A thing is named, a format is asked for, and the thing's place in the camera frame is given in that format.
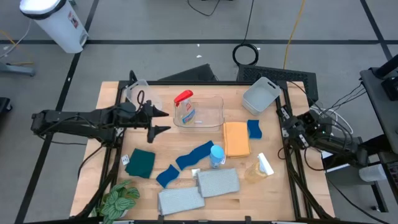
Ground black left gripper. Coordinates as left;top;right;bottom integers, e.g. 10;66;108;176
135;100;172;144

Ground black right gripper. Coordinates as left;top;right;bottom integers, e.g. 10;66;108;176
277;105;312;151

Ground red-trigger glass cleaner spray bottle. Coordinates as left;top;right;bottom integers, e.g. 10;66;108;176
173;89;197;126

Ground blue scouring sponge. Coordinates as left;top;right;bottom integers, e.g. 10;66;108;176
175;151;200;171
155;164;180;189
246;119;263;139

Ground dark green cloth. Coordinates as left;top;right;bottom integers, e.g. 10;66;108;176
121;148;156;179

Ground orange cloth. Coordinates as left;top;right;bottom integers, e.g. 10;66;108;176
223;121;252;159

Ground amber spray bottle white trigger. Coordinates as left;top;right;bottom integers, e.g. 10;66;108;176
244;152;275;184

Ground light blue air freshener bottle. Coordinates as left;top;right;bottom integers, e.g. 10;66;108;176
210;144;227;169

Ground grey waffle towel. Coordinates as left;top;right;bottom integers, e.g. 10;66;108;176
190;167;241;198
157;185;206;217

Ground frosted translucent plastic bin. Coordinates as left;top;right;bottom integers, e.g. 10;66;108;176
124;79;164;113

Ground clear plastic bin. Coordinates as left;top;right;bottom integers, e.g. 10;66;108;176
173;95;225;134

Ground black perforated panel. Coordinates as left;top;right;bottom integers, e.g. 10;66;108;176
236;64;320;103

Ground black slanted panel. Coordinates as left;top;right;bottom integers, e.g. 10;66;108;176
157;63;218;82

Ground black equipment stand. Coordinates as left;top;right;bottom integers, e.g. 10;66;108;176
322;133;398;214

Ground dark grey cart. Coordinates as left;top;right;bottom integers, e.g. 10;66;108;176
359;54;398;156

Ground white cylindrical roll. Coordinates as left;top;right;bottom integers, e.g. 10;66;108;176
358;164;389;183

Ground green potted plant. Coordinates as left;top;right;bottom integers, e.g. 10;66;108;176
93;179;141;224

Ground black box device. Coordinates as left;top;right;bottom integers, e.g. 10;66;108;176
381;76;398;102

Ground white trash can black rim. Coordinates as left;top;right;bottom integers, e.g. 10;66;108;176
19;0;90;54

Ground grey metal floor leg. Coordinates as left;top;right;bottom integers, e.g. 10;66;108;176
0;62;37;77

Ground black chair part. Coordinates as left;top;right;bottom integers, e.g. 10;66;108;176
0;96;14;121

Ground black left wrist cable loop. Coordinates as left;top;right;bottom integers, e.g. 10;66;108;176
136;90;146;108

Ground grey plastic bin with handles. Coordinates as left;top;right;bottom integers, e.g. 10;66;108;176
241;76;282;116

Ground black aluminium table frame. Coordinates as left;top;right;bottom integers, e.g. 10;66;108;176
70;70;332;224

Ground black left arm base cable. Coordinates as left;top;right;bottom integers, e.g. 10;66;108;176
77;144;105;180

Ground yellow cable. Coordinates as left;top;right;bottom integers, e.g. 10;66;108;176
282;0;307;70

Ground coiled black cable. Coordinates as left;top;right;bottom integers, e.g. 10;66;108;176
232;43;260;67

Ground black hanging cable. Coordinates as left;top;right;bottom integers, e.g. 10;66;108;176
243;0;256;46

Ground black floor cable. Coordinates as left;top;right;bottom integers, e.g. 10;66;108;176
187;0;221;17

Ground white floor cable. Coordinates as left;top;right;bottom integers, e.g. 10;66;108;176
0;21;32;60

